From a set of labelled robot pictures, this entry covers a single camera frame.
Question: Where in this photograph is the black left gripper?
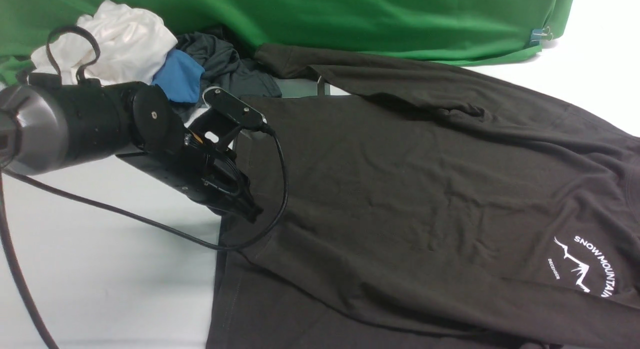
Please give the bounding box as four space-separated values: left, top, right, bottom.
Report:
116 129 264 224

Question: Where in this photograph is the dark gray long-sleeved shirt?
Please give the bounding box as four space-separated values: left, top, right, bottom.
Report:
205 44 640 349

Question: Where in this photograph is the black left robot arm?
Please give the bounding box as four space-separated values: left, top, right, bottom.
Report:
1 80 266 223

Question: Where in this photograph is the dark gray crumpled garment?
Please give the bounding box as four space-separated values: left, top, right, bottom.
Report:
176 24 282 98

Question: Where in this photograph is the blue crumpled garment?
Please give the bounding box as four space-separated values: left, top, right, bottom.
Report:
151 49 205 105

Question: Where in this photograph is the white crumpled garment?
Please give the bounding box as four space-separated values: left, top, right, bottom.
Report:
30 0 178 85

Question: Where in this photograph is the green backdrop cloth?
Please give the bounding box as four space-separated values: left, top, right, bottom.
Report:
1 0 573 84

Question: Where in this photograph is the teal binder clip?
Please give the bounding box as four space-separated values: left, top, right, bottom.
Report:
528 26 554 47

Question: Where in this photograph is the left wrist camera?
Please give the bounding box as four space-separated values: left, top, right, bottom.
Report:
201 86 266 137

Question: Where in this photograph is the gray table cable hatch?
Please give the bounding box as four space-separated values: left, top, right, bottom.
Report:
274 76 331 98

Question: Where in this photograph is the black left camera cable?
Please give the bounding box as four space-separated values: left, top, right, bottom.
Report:
0 25 290 349

